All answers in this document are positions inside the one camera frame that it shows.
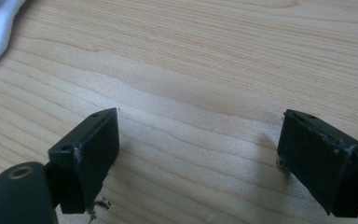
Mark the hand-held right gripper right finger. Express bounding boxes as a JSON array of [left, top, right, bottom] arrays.
[[276, 108, 358, 218]]

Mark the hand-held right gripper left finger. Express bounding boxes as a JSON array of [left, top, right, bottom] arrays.
[[48, 107, 120, 215]]

